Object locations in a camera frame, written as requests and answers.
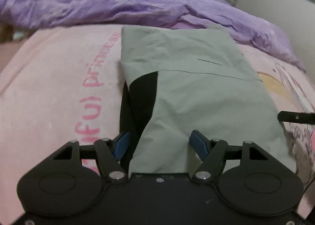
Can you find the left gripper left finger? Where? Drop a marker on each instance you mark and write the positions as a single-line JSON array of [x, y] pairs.
[[109, 152]]

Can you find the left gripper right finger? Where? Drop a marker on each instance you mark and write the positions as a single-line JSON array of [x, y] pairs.
[[211, 154]]

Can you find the purple duvet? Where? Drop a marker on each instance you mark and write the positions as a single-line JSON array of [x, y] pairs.
[[170, 14]]

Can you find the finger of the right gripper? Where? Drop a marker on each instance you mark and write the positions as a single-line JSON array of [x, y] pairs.
[[299, 118]]

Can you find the grey and black coat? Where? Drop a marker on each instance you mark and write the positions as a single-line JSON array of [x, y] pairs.
[[195, 80]]

